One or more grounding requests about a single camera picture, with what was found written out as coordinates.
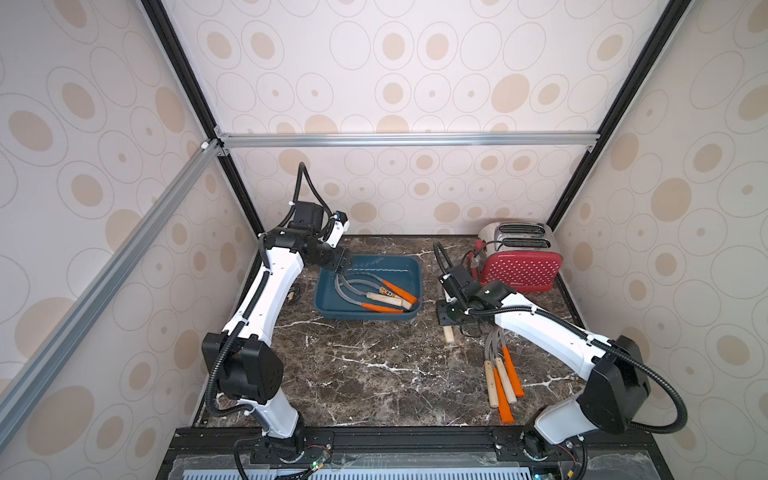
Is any wooden handled labelled sickle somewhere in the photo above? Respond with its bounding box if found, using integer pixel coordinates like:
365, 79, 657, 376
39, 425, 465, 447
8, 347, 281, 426
340, 279, 413, 313

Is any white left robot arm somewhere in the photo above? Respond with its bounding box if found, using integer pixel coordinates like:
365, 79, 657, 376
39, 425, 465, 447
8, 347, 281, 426
201, 163, 352, 451

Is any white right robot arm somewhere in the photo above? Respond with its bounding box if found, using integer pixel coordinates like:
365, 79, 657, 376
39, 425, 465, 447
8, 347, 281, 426
433, 241, 689, 462

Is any teal plastic storage box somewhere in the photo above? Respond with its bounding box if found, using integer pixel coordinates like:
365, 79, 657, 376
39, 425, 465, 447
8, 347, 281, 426
314, 255, 423, 321

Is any red polka dot toaster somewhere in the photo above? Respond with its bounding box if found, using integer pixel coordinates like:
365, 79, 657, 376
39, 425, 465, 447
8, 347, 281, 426
468, 220, 563, 293

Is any black toaster power cable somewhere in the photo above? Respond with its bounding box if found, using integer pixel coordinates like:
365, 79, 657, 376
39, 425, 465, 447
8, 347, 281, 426
457, 248, 481, 283

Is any horizontal aluminium frame bar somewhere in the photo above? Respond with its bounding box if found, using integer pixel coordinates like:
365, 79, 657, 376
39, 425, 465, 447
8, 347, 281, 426
220, 131, 600, 149

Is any diagonal aluminium frame bar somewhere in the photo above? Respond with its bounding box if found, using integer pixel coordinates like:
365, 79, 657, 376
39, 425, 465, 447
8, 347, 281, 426
1, 139, 222, 449

